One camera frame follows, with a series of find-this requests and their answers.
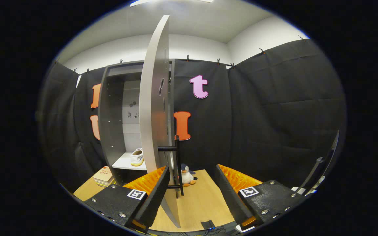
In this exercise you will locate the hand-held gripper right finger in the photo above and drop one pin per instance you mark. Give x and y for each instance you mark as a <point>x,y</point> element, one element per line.
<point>230,196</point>

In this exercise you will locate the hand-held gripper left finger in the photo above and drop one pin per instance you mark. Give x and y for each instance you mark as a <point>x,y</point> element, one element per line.
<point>154,200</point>

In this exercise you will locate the white shoe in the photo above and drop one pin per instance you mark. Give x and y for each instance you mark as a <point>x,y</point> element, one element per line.
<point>137,159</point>

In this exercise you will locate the grey shoe cabinet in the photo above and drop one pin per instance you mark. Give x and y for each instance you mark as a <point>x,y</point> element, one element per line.
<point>110,124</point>

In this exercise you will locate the beige shoe cabinet door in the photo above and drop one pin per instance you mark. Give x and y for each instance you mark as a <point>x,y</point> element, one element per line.
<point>149,98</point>

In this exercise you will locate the small black device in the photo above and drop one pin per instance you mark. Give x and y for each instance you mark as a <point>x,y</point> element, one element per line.
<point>207,225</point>

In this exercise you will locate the penguin plush toy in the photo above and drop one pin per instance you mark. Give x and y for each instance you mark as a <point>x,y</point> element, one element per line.
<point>186,177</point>

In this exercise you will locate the yellow edged book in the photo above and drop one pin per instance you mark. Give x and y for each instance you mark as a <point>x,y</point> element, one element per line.
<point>105,183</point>

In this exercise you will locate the beige cover book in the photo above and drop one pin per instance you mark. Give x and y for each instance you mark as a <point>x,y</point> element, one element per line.
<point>105,172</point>

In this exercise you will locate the black backdrop cloth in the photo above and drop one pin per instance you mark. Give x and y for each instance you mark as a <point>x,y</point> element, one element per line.
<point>274,114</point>

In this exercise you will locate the ceiling light panel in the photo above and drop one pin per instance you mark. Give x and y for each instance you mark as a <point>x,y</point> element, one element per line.
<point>139,3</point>

